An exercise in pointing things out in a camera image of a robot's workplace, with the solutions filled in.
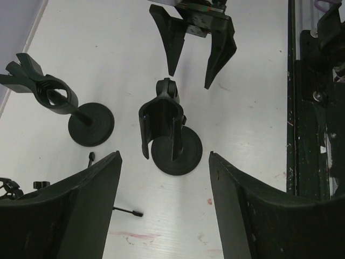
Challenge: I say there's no black round-base clip stand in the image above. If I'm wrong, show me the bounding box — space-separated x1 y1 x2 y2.
1 53 115 147

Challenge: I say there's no black mounting rail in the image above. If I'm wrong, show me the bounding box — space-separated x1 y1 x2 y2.
286 1 344 201

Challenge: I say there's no black tripod shock-mount stand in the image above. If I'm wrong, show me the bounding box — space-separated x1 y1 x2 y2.
0 152 144 218

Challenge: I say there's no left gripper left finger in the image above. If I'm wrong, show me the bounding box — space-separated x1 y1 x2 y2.
1 151 122 258

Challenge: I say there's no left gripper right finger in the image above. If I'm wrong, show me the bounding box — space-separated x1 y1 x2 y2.
209 152 344 258

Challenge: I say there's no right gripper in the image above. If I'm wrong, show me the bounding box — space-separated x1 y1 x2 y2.
149 1 237 89

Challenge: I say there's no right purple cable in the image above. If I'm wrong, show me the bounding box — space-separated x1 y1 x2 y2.
314 0 343 11

